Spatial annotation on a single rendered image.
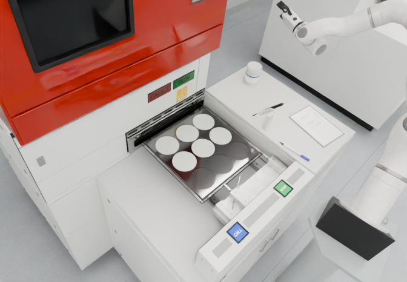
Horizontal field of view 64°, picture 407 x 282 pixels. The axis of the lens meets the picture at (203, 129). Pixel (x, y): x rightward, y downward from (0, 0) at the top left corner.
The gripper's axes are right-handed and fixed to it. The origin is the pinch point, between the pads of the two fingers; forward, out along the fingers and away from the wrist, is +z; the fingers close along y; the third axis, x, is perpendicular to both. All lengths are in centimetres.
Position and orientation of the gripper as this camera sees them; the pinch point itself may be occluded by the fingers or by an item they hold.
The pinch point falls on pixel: (281, 9)
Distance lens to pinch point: 179.9
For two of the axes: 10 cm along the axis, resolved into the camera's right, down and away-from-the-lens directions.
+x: 8.0, -5.8, -1.4
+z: -4.7, -7.6, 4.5
